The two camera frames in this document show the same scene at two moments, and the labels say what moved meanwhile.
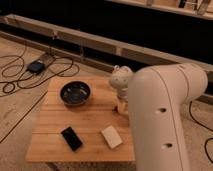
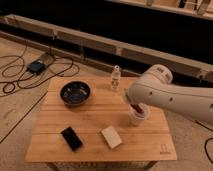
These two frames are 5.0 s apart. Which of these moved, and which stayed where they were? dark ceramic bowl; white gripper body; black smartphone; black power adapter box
Moved: white gripper body
Stayed: dark ceramic bowl; black smartphone; black power adapter box
